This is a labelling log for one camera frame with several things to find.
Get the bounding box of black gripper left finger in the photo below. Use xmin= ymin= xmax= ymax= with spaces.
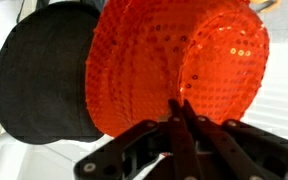
xmin=73 ymin=98 xmax=202 ymax=180

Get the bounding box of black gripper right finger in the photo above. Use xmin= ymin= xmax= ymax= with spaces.
xmin=183 ymin=98 xmax=288 ymax=180

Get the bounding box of orange sequin hat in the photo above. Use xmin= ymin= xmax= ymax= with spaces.
xmin=84 ymin=0 xmax=271 ymax=139

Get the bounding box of black hat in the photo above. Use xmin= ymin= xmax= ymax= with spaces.
xmin=0 ymin=0 xmax=106 ymax=146

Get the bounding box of wide white window blind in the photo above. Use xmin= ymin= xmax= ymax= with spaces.
xmin=243 ymin=42 xmax=288 ymax=145

